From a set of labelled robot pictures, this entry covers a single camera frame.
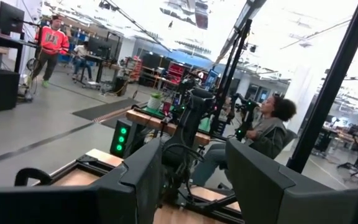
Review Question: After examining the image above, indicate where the black desk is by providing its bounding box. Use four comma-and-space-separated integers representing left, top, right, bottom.
0, 32, 40, 74

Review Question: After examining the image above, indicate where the green plant in white pot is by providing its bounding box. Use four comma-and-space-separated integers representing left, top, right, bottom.
147, 92, 163, 112

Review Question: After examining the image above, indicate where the seated person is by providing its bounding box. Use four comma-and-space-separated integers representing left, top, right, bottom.
191, 95, 298, 187

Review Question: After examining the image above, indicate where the black floor mat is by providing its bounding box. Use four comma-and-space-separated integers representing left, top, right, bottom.
72, 98, 141, 129

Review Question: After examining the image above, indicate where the red storage bin rack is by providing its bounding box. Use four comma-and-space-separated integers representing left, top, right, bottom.
165, 61, 186, 85

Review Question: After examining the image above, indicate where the orange storage bin rack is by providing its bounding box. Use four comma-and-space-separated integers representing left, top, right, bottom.
129, 55, 143, 82

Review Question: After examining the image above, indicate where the black aluminium rig frame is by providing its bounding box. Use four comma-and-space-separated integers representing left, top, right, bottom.
50, 0, 358, 224

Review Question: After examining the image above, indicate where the standing person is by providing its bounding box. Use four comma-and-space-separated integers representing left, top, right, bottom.
29, 14, 71, 88

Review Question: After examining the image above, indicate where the black computer with green lights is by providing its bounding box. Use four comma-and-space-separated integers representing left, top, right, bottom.
109, 118, 133, 159

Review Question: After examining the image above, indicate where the black monitor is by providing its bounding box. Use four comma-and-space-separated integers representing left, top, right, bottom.
87, 37, 113, 58
0, 1, 25, 35

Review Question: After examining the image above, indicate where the black cable loop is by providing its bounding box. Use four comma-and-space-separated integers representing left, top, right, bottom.
14, 167, 53, 187

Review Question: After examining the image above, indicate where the black metal frame stand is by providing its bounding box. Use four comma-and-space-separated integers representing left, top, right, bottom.
209, 0, 267, 139

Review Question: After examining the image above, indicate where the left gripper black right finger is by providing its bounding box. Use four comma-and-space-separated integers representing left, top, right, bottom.
225, 138, 358, 224

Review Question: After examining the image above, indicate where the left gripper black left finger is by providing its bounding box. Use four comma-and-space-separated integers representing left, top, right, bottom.
0, 138, 164, 224

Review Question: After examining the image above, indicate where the wooden workbench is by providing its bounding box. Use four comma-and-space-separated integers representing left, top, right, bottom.
125, 108, 211, 146

